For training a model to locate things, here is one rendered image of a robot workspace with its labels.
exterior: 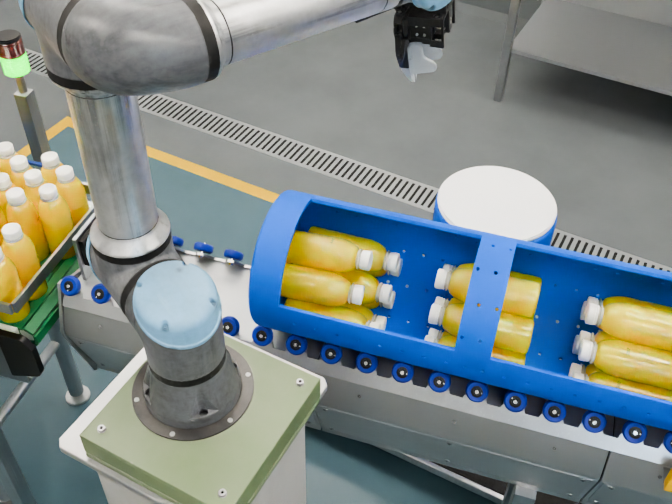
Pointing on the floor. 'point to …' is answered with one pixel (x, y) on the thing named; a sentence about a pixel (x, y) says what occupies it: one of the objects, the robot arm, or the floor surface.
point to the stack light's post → (32, 123)
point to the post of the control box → (14, 483)
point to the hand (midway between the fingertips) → (409, 73)
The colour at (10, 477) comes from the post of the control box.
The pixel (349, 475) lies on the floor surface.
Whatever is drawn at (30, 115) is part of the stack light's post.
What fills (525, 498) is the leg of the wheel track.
